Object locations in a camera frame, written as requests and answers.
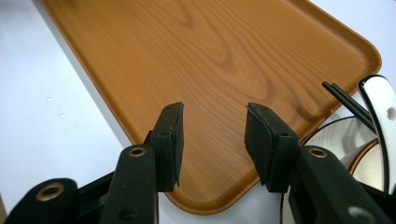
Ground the white spoon with black edge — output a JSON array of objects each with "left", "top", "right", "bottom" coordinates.
[{"left": 358, "top": 74, "right": 396, "bottom": 195}]

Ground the brown wood-grain tray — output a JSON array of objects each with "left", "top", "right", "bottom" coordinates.
[{"left": 39, "top": 0, "right": 383, "bottom": 217}]

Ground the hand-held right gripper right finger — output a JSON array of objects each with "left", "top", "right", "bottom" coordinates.
[{"left": 244, "top": 102, "right": 301, "bottom": 194}]

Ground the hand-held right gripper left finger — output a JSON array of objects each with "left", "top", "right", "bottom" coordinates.
[{"left": 143, "top": 101, "right": 185, "bottom": 193}]

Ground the white bowl with brown rim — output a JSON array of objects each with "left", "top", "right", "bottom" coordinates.
[{"left": 279, "top": 116, "right": 387, "bottom": 224}]

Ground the black chopstick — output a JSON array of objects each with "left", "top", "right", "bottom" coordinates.
[
  {"left": 330, "top": 82, "right": 376, "bottom": 124},
  {"left": 321, "top": 81, "right": 377, "bottom": 133}
]

